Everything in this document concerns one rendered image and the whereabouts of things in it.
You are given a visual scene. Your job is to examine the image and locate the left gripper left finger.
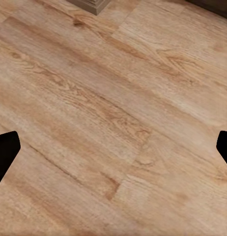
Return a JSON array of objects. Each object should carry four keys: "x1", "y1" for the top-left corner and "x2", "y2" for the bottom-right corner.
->
[{"x1": 0, "y1": 131, "x2": 21, "y2": 182}]

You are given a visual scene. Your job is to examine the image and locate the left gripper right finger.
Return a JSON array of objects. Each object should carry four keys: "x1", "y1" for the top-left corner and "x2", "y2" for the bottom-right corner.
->
[{"x1": 217, "y1": 131, "x2": 227, "y2": 163}]

